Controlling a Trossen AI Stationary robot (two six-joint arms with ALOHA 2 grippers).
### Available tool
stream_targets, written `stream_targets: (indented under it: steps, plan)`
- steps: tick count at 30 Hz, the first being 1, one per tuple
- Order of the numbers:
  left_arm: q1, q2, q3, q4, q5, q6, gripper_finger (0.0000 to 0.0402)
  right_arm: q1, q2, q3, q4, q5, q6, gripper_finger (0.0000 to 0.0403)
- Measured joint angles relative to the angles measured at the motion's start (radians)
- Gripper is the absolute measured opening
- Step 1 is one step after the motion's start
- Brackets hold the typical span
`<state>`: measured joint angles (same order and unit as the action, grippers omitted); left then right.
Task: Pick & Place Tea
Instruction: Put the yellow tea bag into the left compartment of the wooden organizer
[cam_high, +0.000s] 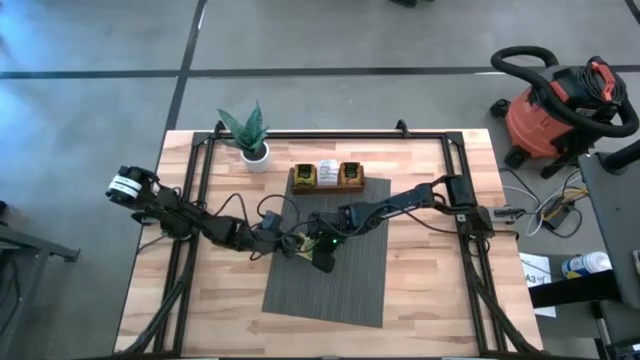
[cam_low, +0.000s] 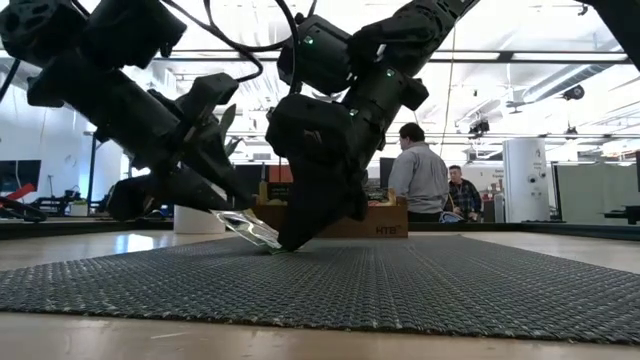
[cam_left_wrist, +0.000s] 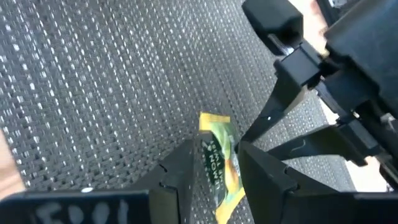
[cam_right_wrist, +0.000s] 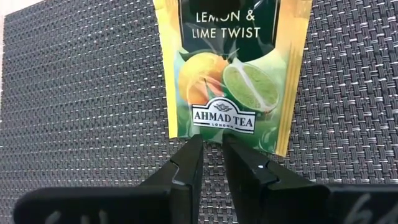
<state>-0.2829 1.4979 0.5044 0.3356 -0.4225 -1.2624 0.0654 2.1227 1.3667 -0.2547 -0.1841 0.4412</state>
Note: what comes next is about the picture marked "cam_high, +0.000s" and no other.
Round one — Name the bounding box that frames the white paper sheet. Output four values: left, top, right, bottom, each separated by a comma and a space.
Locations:
519, 252, 557, 319

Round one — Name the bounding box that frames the grey cart top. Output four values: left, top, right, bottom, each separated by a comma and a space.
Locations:
578, 149, 640, 311

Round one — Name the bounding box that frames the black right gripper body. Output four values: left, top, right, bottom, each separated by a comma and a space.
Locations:
307, 207, 354, 251

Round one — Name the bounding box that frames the red shop vacuum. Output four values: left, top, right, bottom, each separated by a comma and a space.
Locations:
490, 45, 640, 174

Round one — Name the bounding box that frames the grey woven placemat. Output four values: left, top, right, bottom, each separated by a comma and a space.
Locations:
262, 174, 392, 329

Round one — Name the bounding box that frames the lemon lime tea packet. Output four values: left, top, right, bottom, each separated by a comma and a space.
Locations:
297, 233, 317, 260
294, 163, 317, 187

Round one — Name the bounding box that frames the white floor cable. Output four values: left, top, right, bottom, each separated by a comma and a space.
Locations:
502, 169, 584, 239

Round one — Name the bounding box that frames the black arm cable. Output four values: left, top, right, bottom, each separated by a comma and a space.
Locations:
199, 192, 251, 224
399, 207, 461, 236

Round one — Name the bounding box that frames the black shelf bar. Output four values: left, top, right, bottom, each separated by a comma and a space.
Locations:
528, 269, 624, 309

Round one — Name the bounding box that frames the green snake plant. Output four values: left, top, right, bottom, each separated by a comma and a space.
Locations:
217, 99, 271, 156

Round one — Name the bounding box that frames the grey metal stand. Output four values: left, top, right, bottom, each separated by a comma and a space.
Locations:
0, 199, 81, 360

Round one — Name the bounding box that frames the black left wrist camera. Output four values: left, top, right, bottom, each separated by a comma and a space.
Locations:
260, 209, 284, 232

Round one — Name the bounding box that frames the peach orange tea packet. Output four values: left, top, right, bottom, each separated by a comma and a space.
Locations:
339, 162, 364, 187

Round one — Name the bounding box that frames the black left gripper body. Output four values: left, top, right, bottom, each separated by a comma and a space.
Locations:
227, 219, 296, 257

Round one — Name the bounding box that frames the white wipes canister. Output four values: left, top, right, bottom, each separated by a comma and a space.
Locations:
560, 251, 612, 280

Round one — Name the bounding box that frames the orange shop vacuum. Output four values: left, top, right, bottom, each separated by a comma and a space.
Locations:
489, 54, 629, 179

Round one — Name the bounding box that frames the black power adapter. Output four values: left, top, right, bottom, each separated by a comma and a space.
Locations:
542, 199, 577, 232

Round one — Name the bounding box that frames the black camera cable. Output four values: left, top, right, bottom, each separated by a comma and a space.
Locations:
257, 193, 301, 254

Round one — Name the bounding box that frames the brown wooden tea organizer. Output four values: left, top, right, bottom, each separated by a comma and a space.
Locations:
290, 160, 366, 195

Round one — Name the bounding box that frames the white plant pot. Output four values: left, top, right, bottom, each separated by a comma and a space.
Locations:
239, 141, 272, 174

